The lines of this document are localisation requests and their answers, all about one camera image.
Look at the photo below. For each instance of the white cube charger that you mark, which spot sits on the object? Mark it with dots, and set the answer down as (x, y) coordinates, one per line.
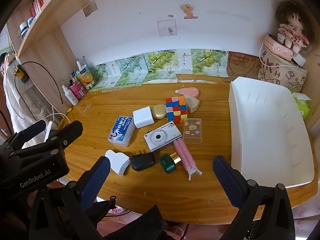
(143, 117)

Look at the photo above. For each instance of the beige lettered storage bag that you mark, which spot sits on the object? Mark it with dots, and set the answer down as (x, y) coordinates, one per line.
(276, 70)

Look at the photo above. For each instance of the pink cylinder can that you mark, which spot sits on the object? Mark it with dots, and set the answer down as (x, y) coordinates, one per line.
(78, 90)

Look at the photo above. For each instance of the brown cardboard panel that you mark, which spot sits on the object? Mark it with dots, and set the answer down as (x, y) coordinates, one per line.
(243, 65)

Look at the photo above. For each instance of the pink oval packet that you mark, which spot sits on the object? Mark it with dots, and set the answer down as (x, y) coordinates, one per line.
(191, 91)

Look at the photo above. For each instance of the green perfume bottle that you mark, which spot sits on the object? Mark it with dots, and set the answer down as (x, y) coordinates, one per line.
(169, 161)

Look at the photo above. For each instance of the brown-haired rag doll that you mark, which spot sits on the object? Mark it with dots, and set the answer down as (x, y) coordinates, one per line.
(295, 29)

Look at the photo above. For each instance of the white compact camera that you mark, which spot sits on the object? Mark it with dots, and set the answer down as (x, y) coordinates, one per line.
(162, 136)

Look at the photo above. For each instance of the wooden shelf unit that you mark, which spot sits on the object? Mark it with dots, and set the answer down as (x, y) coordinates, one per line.
(44, 53)

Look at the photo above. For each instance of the blue dental floss box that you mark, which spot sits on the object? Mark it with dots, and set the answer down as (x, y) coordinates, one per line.
(122, 131)

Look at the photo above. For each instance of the white plastic bin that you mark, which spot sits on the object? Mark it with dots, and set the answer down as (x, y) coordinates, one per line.
(270, 143)

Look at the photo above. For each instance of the beige house-shaped box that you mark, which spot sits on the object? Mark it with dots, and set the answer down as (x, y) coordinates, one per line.
(192, 103)

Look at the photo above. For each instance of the multicolour puzzle cube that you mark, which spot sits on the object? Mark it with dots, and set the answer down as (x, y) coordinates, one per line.
(176, 109)

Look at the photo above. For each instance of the clear cartoon phone case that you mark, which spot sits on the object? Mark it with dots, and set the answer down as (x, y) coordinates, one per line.
(192, 132)

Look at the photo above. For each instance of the orange juice carton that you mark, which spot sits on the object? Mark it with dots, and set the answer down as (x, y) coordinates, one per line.
(85, 77)

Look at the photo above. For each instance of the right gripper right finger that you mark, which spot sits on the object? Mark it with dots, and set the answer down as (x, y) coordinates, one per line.
(231, 180)

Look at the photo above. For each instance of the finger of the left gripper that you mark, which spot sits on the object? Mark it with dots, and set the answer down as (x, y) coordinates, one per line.
(68, 132)
(31, 132)

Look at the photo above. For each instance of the white spray bottle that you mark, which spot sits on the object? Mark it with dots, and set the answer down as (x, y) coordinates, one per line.
(70, 96)

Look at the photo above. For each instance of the grape print cardboard sheet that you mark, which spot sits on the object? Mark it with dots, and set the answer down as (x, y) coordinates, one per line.
(161, 66)

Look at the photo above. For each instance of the white curved plastic piece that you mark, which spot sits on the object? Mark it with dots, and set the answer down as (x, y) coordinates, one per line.
(119, 161)

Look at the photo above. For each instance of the gold round compact case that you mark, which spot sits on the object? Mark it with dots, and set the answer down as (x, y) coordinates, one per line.
(159, 111)

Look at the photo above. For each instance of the pink hair roller pack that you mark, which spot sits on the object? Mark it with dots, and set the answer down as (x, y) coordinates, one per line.
(186, 158)

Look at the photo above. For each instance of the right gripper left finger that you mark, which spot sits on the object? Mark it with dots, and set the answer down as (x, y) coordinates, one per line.
(90, 183)

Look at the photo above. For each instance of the black power adapter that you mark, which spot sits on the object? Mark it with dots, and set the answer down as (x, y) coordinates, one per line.
(141, 161)

